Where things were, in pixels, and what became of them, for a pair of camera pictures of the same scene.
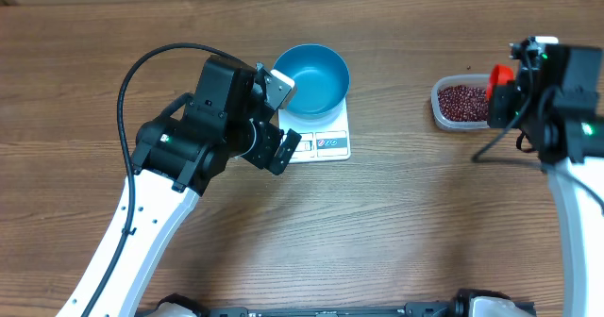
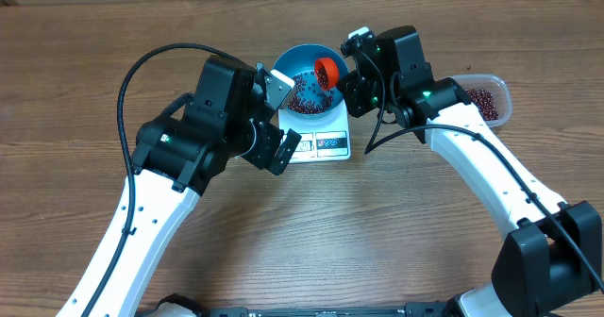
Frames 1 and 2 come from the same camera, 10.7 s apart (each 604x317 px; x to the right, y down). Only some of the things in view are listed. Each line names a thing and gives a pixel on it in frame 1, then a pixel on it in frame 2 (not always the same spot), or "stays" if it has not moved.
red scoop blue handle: [500, 75] -> [327, 73]
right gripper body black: [503, 107] -> [362, 95]
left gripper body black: [265, 148] stays
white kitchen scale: [322, 140] stays
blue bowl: [322, 79] stays
